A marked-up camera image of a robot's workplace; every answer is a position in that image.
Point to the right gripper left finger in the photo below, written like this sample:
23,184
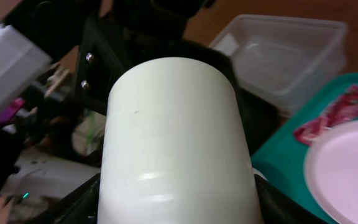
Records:
78,207

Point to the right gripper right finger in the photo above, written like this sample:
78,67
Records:
277,208

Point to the large white plate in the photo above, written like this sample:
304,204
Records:
331,172

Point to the white cup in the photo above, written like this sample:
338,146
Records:
175,149

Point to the red snack wrapper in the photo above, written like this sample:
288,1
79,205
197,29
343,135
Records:
343,109

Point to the teal serving tray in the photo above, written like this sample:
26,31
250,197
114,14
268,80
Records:
281,158

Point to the clear plastic bin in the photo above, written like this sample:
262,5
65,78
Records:
283,60

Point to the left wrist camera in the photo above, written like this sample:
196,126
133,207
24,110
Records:
21,61

